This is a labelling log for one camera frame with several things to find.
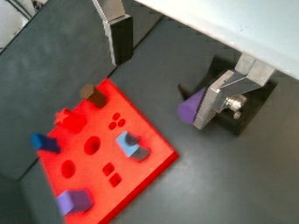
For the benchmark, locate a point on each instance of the light blue notched peg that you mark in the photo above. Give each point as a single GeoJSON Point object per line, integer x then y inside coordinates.
{"type": "Point", "coordinates": [133, 150]}

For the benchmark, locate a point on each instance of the brown hexagonal peg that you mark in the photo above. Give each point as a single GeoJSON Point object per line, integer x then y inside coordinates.
{"type": "Point", "coordinates": [93, 96]}

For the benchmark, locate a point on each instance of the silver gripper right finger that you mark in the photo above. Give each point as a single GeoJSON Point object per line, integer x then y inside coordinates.
{"type": "Point", "coordinates": [251, 76]}

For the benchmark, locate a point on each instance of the red peg board box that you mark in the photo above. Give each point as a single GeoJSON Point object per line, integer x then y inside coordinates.
{"type": "Point", "coordinates": [91, 162]}

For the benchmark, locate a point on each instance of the purple square peg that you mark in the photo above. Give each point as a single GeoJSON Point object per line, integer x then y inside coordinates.
{"type": "Point", "coordinates": [73, 201]}

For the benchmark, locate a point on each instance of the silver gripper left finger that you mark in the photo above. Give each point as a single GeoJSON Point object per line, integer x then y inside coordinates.
{"type": "Point", "coordinates": [119, 29]}

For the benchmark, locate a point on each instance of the black curved holder stand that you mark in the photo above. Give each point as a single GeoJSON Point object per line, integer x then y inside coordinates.
{"type": "Point", "coordinates": [258, 96]}

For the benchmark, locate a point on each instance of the purple cylinder peg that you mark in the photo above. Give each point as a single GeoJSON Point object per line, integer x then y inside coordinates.
{"type": "Point", "coordinates": [207, 102]}

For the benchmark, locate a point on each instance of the dark blue rounded peg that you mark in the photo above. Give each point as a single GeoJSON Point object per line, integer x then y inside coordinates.
{"type": "Point", "coordinates": [44, 143]}

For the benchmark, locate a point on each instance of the red star peg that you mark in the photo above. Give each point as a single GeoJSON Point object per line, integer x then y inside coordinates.
{"type": "Point", "coordinates": [69, 121]}

